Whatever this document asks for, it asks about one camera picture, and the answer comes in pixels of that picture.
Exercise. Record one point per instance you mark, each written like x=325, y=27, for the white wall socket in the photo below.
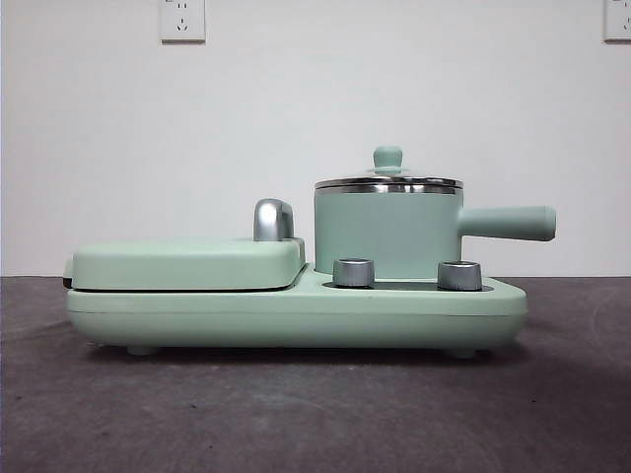
x=618, y=20
x=182, y=22

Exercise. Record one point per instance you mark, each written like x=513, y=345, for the green breakfast maker base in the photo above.
x=296, y=315

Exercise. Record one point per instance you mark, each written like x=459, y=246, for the glass lid with green knob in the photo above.
x=388, y=157

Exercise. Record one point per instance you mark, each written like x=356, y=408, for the silver control knob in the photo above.
x=459, y=275
x=354, y=272

